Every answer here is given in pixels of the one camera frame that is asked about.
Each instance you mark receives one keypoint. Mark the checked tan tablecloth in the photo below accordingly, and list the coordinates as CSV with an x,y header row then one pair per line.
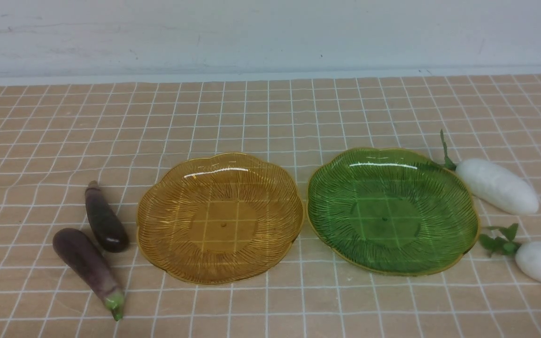
x,y
54,139

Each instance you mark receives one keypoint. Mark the short dark purple eggplant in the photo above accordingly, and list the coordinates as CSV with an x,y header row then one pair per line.
x,y
106,227

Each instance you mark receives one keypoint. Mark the long purple eggplant green stem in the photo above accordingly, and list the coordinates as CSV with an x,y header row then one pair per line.
x,y
78,252

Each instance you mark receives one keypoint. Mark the amber plastic plate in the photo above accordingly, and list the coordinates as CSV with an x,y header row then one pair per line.
x,y
220,219

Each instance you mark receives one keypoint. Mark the green plastic plate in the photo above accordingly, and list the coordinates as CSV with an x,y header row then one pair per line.
x,y
392,211

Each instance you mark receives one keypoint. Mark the white radish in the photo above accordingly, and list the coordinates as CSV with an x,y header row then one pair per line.
x,y
526,255
494,184

